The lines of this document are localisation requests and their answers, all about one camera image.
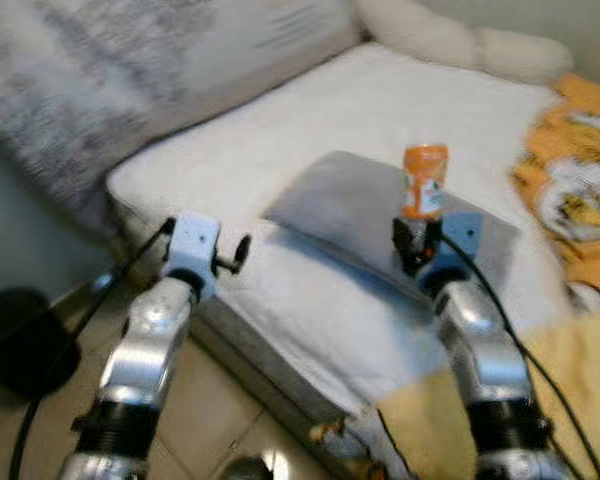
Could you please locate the white quilted mattress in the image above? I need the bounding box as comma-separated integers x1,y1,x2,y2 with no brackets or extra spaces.
105,42,581,417

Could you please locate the yellow cartoon egg blanket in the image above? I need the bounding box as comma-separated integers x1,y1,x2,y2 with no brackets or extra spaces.
375,74,600,480

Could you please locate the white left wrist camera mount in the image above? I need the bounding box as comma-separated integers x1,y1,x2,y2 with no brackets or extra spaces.
165,212,222,301

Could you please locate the grey bed base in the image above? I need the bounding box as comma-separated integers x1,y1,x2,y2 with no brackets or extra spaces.
115,212,366,473

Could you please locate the cream bolster pillow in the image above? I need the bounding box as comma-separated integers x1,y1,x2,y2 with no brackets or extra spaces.
355,0,577,87

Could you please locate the grey pillow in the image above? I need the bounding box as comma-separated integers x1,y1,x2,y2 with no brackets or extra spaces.
262,150,522,301

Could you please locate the orange drink bottle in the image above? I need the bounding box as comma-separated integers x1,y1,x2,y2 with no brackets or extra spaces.
400,143,450,222

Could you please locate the grey robot foot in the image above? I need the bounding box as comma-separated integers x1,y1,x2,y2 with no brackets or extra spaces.
220,455,277,480

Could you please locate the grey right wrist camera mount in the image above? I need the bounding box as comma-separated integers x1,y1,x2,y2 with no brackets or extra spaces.
438,212,485,277

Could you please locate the grey printed fabric headboard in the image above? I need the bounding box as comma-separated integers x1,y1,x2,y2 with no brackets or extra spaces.
0,0,367,241

